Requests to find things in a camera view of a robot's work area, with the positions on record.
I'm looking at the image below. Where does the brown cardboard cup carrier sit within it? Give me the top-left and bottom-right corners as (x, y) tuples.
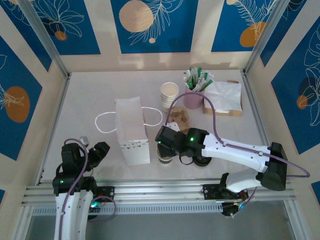
(167, 106), (191, 135)

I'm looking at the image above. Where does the wooden napkin tray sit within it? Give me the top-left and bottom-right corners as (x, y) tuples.
(202, 79), (243, 117)

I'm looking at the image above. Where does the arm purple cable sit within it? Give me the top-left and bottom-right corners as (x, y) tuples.
(58, 138), (117, 240)
(164, 92), (311, 218)

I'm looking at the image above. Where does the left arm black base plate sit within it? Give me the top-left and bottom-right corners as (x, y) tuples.
(93, 186), (116, 203)

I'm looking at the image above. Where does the white paper carrier bag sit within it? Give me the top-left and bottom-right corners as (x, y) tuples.
(94, 97), (163, 167)

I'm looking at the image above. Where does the paper coffee cup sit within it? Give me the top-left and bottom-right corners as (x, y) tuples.
(156, 147), (175, 166)

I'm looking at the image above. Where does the aluminium table side rail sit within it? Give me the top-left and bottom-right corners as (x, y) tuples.
(34, 73), (73, 186)
(239, 69), (282, 181)

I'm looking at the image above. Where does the white paper napkin stack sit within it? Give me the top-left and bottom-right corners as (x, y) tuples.
(205, 80), (243, 113)

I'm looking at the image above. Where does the pink cylindrical holder cup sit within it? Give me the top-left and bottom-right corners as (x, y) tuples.
(183, 86), (206, 110)

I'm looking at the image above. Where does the aluminium frame crossbar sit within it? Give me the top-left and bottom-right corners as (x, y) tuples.
(21, 177), (296, 207)

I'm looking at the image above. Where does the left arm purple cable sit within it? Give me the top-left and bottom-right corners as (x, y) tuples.
(58, 138), (117, 240)

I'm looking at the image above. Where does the stack of white paper cups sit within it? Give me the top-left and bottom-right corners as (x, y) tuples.
(160, 82), (180, 115)

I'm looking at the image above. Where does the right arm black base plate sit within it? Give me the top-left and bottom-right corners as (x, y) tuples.
(199, 183), (250, 201)

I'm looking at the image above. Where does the aluminium frame post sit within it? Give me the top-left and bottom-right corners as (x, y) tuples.
(243, 0), (292, 76)
(18, 0), (72, 79)

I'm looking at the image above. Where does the stack of black cup lids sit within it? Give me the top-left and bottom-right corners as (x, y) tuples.
(193, 154), (211, 168)

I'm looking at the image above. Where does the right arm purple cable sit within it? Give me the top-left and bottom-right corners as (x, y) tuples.
(164, 92), (311, 218)

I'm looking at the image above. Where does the grey slotted cable duct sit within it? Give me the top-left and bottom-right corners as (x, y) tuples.
(31, 202), (224, 216)

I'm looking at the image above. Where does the short black cable loop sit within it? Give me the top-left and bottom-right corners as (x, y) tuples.
(178, 153), (194, 166)

